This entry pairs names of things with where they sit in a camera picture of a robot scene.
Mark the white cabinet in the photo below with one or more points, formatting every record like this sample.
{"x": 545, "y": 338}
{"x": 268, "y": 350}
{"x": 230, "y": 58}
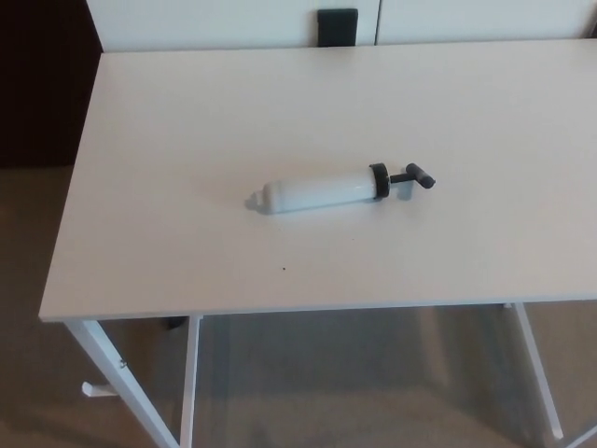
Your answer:
{"x": 210, "y": 23}

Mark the dark brown wooden panel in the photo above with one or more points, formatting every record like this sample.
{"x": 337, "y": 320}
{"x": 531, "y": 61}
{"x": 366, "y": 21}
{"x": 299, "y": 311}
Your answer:
{"x": 42, "y": 79}

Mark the white desk trestle leg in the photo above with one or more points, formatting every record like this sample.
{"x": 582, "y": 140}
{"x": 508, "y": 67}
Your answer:
{"x": 538, "y": 368}
{"x": 112, "y": 368}

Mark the black rectangular wall plate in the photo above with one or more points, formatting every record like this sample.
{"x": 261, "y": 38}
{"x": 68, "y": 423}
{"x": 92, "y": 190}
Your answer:
{"x": 338, "y": 28}

